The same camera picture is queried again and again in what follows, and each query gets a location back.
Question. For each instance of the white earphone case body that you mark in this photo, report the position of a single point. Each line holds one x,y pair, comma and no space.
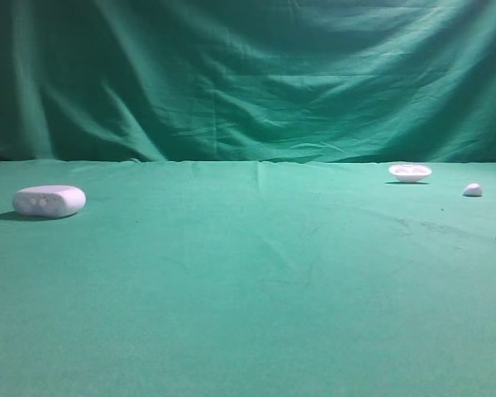
49,201

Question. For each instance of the green backdrop cloth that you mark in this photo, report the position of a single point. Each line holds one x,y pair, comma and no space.
300,81

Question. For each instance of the small white earbud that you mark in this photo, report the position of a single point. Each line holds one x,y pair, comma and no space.
473,190

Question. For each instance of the green table cloth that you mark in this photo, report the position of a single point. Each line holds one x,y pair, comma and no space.
249,279

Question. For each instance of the white earphone case lid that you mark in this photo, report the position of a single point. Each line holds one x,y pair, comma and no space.
408,173

